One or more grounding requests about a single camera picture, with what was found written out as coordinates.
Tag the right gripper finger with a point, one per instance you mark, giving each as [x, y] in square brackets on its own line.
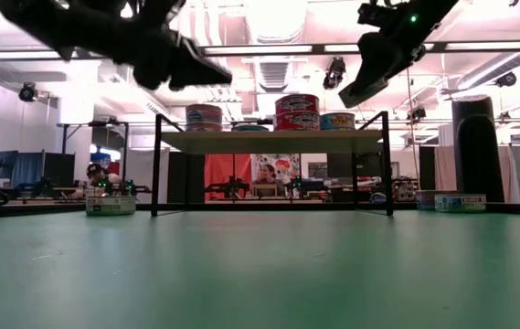
[383, 59]

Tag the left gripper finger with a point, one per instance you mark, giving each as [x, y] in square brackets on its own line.
[186, 68]

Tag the teal can yellow print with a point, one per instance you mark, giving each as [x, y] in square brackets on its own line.
[338, 122]

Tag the red label can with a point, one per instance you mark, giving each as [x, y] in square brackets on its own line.
[297, 104]
[297, 122]

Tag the green label can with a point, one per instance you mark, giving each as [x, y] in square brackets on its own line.
[111, 205]

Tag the pale blue label can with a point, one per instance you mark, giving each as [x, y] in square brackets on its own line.
[460, 203]

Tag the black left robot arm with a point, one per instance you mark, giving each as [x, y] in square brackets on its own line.
[58, 23]

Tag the small wooden shelf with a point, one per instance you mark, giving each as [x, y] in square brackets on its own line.
[264, 191]

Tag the black spotlight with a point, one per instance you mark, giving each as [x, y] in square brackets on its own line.
[334, 75]
[417, 114]
[506, 79]
[28, 92]

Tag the long light bar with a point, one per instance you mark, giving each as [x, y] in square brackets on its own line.
[470, 46]

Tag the white air vent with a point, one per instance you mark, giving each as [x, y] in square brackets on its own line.
[274, 75]

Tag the red curtain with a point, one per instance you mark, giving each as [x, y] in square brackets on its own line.
[223, 166]

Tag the black curtain panel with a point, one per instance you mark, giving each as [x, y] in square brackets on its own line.
[182, 178]

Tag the black monitor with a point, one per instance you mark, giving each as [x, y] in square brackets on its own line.
[339, 166]

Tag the black partition panel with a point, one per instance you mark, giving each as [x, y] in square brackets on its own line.
[426, 169]

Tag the pink cloth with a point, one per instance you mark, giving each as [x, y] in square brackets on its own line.
[444, 169]

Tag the black chalkboard sign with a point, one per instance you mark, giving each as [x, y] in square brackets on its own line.
[317, 170]

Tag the black ribbed column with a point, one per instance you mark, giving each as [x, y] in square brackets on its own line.
[474, 151]

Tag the person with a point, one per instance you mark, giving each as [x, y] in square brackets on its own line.
[97, 176]
[266, 176]

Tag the colourful poster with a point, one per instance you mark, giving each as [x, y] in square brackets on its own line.
[287, 162]

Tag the blue curtain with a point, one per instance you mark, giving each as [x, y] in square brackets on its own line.
[26, 169]

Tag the grey workbench wooden top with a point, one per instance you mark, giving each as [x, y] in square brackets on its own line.
[35, 201]

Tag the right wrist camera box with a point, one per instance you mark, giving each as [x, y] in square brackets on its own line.
[374, 13]

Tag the silver air duct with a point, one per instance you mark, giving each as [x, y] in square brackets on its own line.
[492, 68]

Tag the black metal frame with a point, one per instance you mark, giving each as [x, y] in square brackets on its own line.
[125, 151]

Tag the wooden shelf black frame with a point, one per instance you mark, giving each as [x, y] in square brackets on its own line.
[278, 142]

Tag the black table frame rail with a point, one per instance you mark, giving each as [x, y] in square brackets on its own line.
[241, 206]

